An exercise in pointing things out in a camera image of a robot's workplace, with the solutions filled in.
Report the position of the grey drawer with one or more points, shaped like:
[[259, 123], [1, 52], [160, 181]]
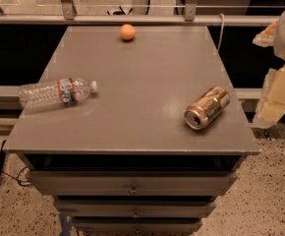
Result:
[[137, 225], [135, 208], [132, 184]]

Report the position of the middle grey drawer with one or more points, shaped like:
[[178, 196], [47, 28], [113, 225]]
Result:
[[135, 208]]

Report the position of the orange soda can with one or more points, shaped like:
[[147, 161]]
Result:
[[206, 108]]

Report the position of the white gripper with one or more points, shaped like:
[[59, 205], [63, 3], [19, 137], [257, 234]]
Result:
[[271, 104]]

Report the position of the top grey drawer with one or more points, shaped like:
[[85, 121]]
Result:
[[132, 184]]

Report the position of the orange fruit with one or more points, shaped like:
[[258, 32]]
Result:
[[127, 32]]

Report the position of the clear plastic water bottle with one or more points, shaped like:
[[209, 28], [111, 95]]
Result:
[[63, 91]]

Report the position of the metal railing frame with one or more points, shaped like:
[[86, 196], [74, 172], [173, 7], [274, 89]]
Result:
[[136, 12]]

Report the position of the bottom grey drawer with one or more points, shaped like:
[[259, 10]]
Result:
[[137, 225]]

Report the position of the grey drawer cabinet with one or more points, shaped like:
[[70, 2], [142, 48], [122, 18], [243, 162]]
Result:
[[136, 122]]

